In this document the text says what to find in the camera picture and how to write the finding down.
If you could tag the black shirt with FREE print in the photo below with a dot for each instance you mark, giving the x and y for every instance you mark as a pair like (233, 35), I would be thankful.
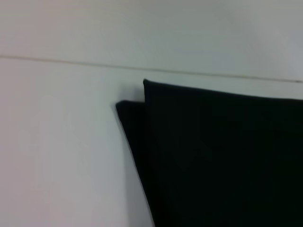
(225, 153)

